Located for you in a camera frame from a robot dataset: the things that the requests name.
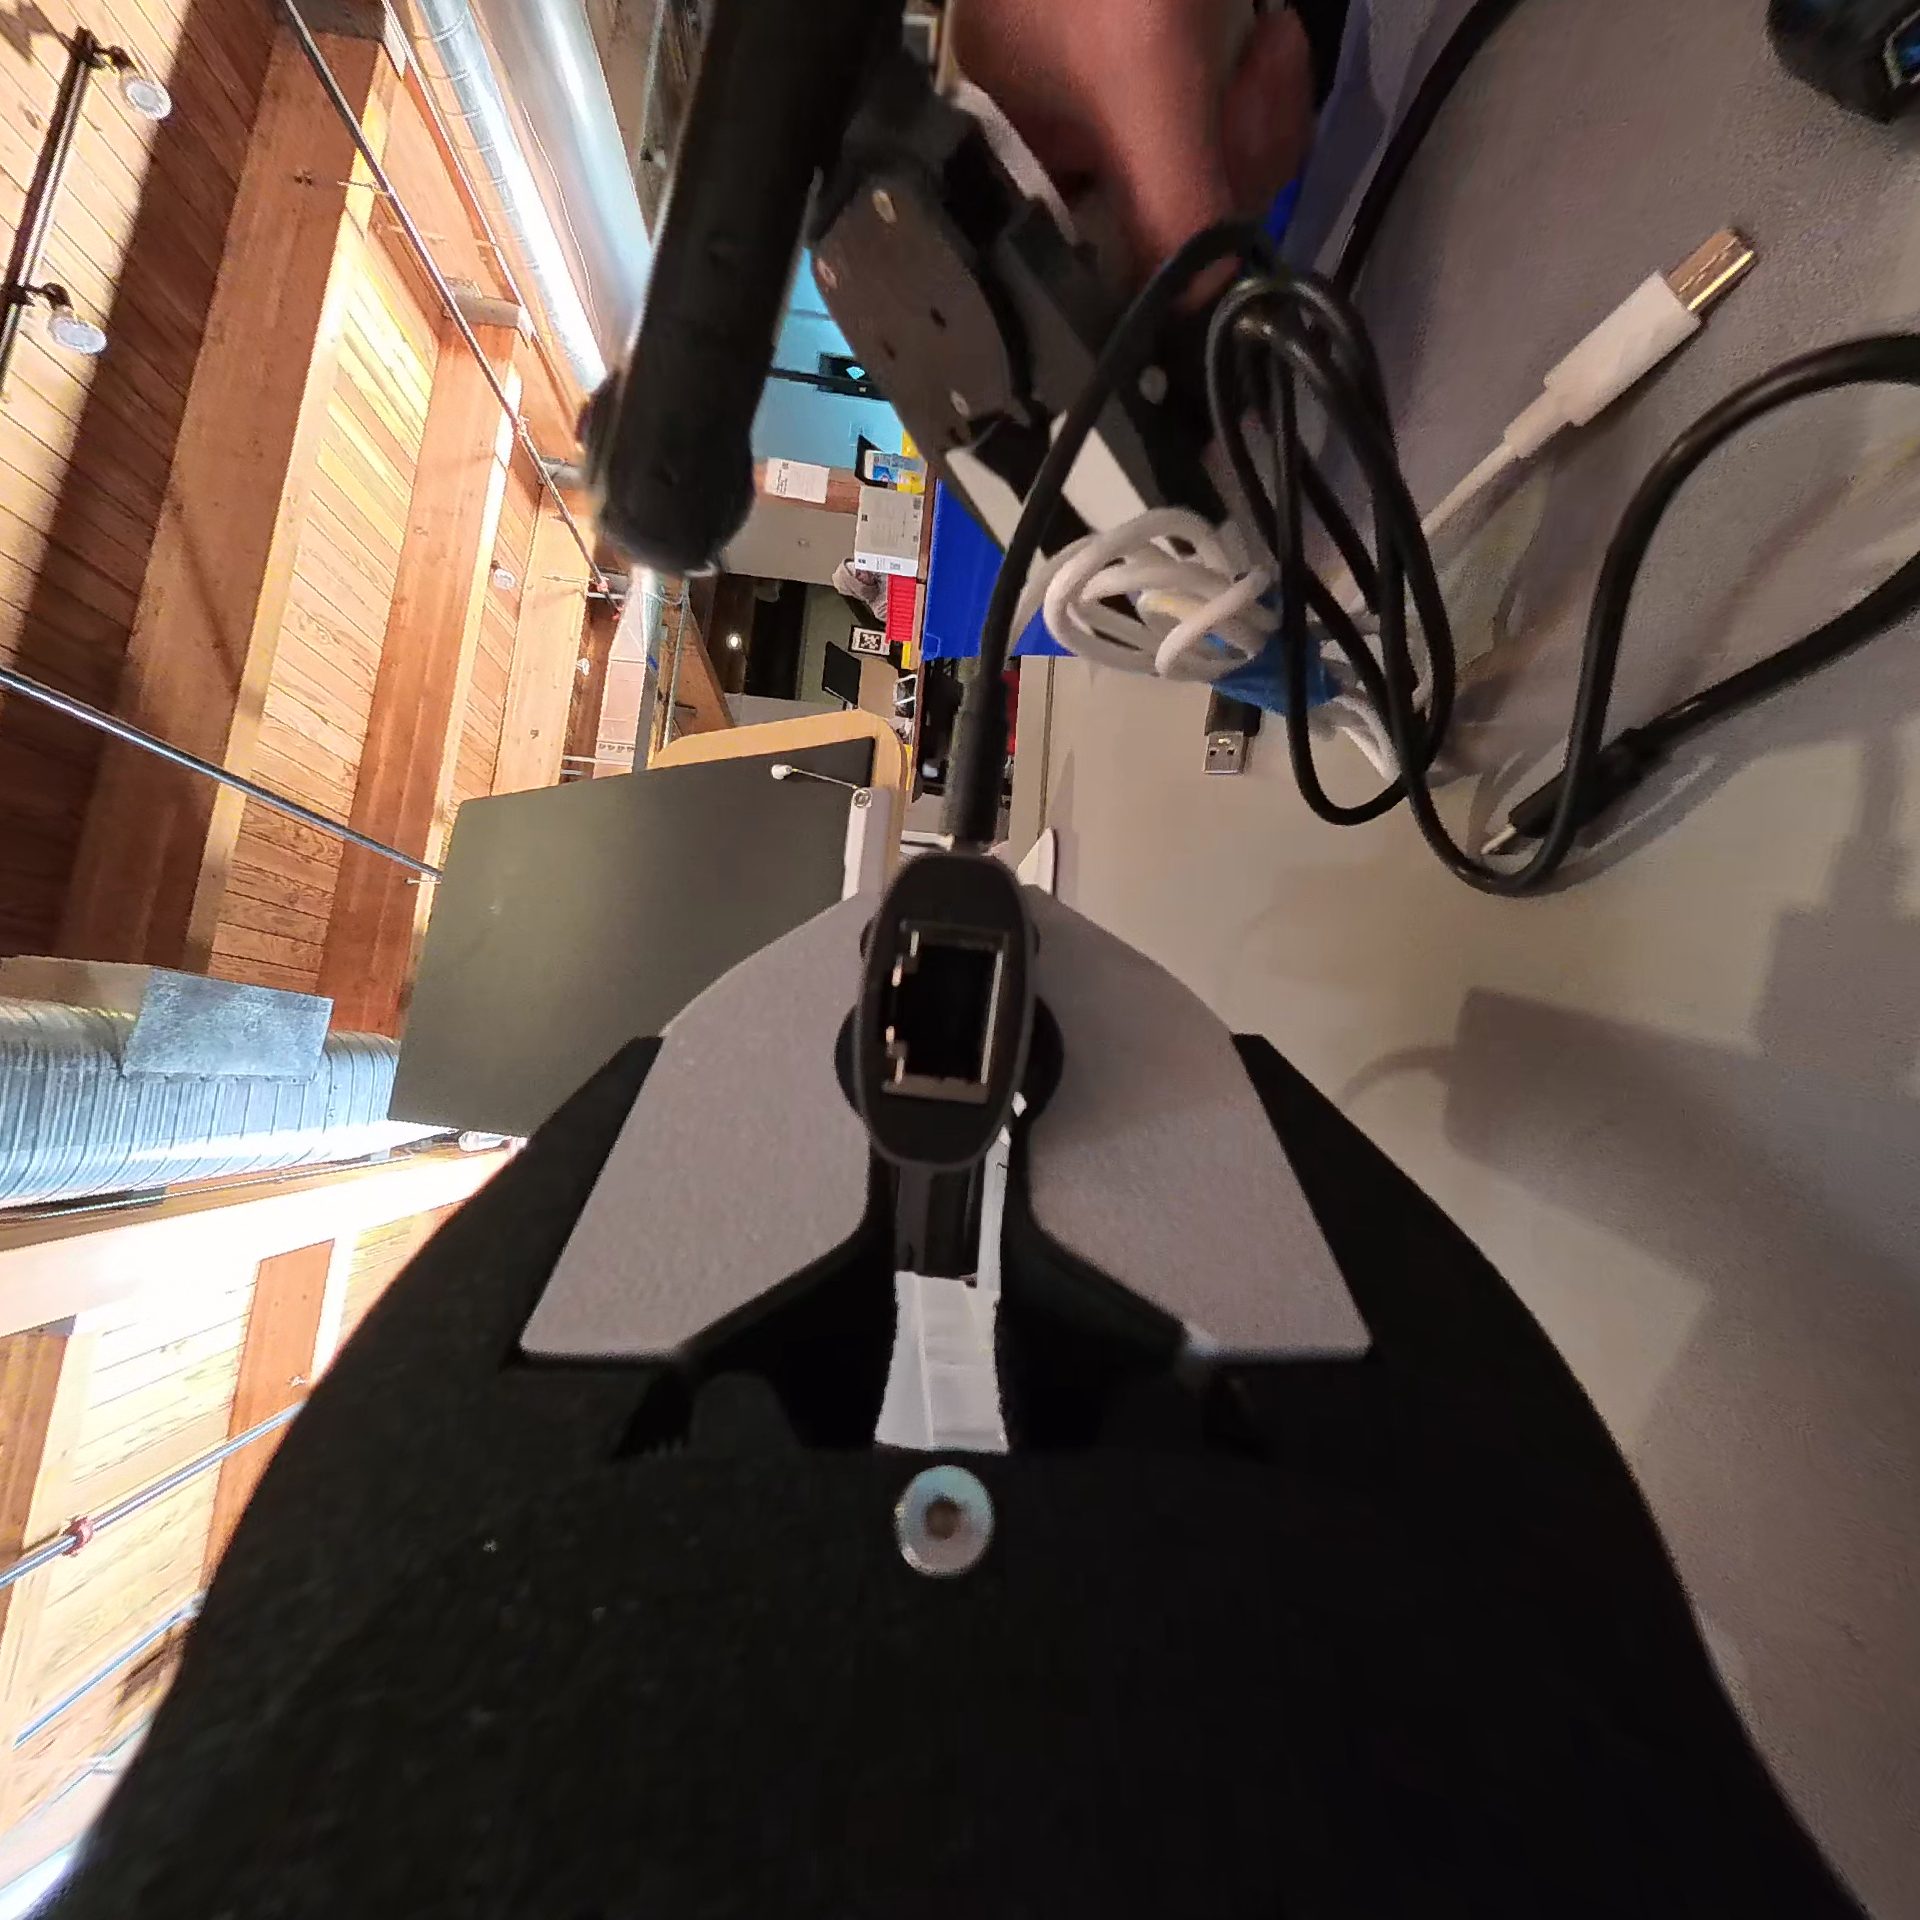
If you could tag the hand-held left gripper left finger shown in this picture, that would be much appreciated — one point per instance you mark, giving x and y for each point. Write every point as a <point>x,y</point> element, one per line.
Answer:
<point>704,1171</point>

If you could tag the grey desk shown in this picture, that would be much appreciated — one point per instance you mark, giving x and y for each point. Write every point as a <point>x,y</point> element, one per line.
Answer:
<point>1650,1125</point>

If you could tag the wooden board with dark panel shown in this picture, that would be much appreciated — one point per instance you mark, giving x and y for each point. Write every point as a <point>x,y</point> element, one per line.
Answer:
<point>630,931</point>

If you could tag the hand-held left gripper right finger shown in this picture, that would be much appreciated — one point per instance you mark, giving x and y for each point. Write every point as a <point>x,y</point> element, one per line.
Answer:
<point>1200,1171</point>

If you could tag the person's right hand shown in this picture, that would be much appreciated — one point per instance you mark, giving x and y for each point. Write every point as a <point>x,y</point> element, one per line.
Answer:
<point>1140,105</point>

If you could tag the blue plastic bin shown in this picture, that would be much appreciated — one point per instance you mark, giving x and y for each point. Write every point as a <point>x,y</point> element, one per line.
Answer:
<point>961,601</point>

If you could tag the blue tape band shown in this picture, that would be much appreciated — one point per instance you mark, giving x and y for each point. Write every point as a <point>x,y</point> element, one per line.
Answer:
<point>1290,674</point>

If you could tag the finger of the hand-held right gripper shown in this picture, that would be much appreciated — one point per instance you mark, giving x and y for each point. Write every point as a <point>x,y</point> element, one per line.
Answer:
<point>998,488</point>
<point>1124,488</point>

